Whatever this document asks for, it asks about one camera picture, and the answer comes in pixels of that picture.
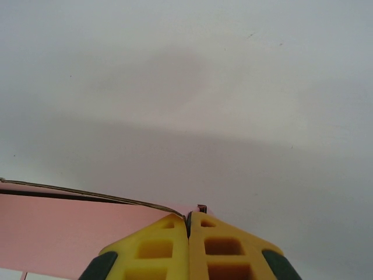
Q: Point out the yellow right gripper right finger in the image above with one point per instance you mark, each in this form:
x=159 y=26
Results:
x=198 y=256

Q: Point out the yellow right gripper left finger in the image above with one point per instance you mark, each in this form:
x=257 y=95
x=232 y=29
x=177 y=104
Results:
x=177 y=256

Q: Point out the pink cloth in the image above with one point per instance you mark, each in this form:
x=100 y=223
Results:
x=58 y=230

